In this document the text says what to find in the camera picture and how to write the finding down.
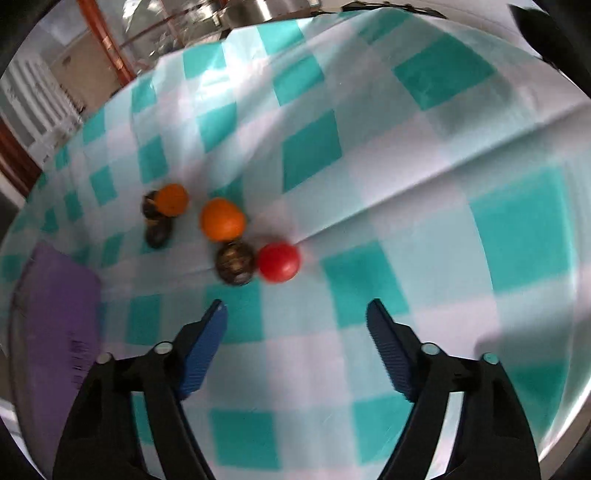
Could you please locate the purple tray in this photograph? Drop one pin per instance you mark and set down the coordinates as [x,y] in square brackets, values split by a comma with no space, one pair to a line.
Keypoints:
[60,318]

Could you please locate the red tomato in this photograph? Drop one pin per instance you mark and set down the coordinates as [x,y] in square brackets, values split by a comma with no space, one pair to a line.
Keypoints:
[278,263]

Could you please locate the orange metal pole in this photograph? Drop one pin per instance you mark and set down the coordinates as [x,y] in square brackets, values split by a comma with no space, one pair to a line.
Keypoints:
[105,39]

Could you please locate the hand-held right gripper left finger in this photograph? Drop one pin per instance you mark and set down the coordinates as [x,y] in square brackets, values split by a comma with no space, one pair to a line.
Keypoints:
[206,344]

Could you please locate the teal checkered tablecloth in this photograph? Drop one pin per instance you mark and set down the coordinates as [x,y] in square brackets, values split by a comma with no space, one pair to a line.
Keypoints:
[369,184]

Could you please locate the white radiator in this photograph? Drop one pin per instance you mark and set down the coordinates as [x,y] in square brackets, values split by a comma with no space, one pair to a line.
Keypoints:
[34,99]

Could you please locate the steel pot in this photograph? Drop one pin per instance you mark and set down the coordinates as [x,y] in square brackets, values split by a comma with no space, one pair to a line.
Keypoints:
[258,10]

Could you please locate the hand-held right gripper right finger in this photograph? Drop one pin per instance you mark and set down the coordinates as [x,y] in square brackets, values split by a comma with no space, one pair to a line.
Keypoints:
[388,344]

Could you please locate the orange tangerine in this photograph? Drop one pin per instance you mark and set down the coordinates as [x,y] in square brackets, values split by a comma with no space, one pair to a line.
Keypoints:
[172,199]
[221,220]

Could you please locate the dark brown passion fruit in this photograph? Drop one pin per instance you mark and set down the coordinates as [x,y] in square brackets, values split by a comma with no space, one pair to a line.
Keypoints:
[148,206]
[236,263]
[158,232]

